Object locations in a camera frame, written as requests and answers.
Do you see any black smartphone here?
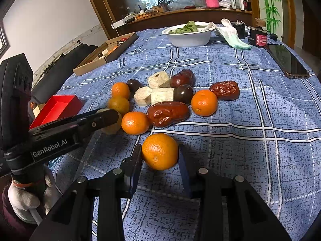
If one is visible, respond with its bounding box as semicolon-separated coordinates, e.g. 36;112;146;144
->
264;44;309;79

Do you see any clear plastic bag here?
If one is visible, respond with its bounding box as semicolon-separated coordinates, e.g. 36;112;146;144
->
168;0;195;9

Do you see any small black jar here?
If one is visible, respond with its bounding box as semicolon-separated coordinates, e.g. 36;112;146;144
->
232;20;249;40

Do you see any white cloth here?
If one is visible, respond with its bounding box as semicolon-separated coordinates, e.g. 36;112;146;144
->
208;18;239;43

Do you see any dark red date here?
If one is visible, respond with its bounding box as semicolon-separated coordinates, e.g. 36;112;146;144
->
170;69;195;89

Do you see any dark bottle with red label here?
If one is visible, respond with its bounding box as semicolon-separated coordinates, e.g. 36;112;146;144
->
250;18;268;48

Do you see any white bowl with greens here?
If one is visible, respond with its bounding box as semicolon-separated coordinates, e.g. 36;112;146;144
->
162;21;216;48

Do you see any greenish tangerine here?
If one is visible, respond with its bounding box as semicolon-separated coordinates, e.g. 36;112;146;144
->
108;96;130;116

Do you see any black sofa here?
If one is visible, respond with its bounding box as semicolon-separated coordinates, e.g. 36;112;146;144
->
31;45;99;104

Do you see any large red date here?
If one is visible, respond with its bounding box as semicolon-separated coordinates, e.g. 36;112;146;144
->
147;101;190;128

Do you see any wooden cabinet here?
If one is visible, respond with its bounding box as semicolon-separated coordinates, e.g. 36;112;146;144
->
83;0;299;48

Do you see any flat white box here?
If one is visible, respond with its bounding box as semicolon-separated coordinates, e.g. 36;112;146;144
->
111;18;136;30

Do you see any framed picture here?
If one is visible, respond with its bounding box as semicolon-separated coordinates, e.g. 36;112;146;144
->
0;21;10;58

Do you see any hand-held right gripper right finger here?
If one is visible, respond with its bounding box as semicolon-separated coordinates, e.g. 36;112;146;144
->
179;144;285;241

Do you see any yellow-green round fruit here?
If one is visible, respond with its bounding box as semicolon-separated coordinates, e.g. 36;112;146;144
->
97;108;122;135

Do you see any red box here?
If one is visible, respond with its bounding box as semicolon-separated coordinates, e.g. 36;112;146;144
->
29;95;83;130

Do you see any dark purple round fruit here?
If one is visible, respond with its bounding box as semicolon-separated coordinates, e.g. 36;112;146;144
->
126;79;143;93
174;85;194;105

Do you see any person's left hand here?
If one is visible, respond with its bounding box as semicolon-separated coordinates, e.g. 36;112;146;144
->
7;167;61;225

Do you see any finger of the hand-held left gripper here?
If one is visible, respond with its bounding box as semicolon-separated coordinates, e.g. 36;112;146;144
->
29;109;120;141

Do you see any pale sugarcane piece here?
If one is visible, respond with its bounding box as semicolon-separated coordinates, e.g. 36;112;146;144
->
151;88;175;105
148;71;171;89
134;87;152;107

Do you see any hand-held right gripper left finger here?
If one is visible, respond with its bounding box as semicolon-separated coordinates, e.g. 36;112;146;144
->
36;144;143;241

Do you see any small orange tangerine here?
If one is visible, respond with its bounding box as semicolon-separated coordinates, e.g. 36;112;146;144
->
111;82;130;99

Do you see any small tan carton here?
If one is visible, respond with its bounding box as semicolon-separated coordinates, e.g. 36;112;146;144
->
30;102;46;119

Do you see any cardboard box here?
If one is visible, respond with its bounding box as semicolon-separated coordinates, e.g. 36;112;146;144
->
73;32;139;76

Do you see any bamboo wall decoration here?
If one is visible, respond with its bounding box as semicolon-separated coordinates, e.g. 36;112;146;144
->
258;0;282;34

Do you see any large orange tangerine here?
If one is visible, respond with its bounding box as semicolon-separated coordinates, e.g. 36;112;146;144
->
142;134;179;171

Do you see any wrinkled red date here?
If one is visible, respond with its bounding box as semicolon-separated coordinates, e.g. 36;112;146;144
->
209;81;240;101

